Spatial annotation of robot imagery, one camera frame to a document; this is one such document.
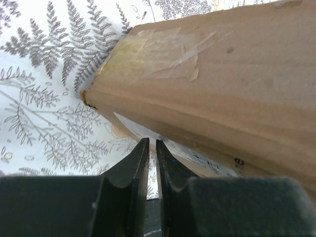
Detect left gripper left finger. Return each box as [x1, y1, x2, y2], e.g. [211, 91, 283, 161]
[0, 138, 150, 237]

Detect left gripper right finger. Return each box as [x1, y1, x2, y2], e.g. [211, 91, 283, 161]
[156, 140, 316, 237]

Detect brown taped cardboard box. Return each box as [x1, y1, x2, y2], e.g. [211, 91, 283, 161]
[80, 0, 316, 197]

